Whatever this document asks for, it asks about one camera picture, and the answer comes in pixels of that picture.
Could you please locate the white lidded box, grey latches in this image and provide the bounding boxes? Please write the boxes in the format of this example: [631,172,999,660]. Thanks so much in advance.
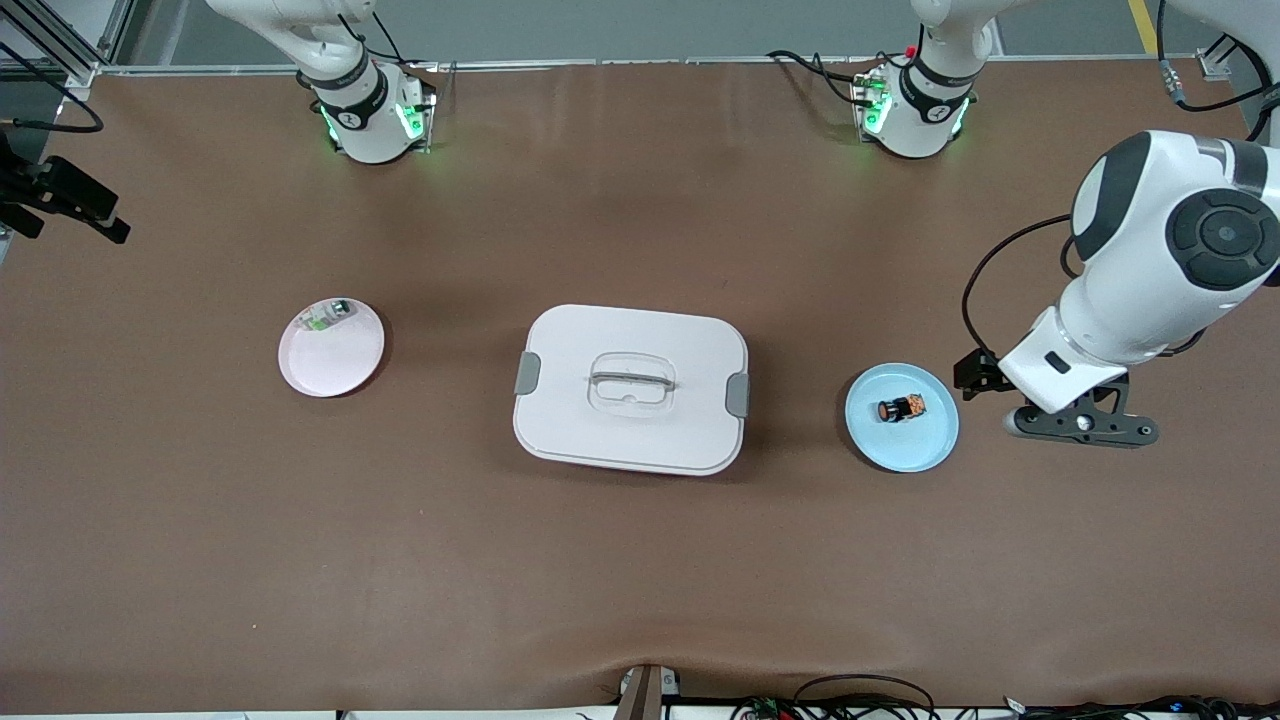
[512,304,751,477]

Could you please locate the round pink plate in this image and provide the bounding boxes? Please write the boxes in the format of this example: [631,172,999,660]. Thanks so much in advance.
[278,297,387,399]

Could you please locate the aluminium table edge rail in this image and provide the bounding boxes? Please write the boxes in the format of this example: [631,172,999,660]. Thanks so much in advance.
[215,55,1226,73]

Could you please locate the black cable bundle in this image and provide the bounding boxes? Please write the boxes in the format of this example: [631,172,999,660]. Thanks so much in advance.
[1000,693,1280,720]

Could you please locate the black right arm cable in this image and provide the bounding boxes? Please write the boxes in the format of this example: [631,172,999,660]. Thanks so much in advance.
[0,40,104,134]

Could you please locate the round light blue plate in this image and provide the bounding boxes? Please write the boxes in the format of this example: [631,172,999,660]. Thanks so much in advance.
[845,362,961,474]

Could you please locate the black cable at arm base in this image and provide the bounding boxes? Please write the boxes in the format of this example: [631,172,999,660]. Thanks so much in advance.
[768,48,871,106]

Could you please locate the black looped cable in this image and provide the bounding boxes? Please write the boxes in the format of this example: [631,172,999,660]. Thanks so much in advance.
[793,674,939,720]

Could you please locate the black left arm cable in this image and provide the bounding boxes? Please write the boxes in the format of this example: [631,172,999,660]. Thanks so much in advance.
[962,0,1280,356]

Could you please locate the aluminium profile frame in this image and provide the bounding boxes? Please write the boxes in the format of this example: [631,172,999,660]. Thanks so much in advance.
[0,0,136,93]

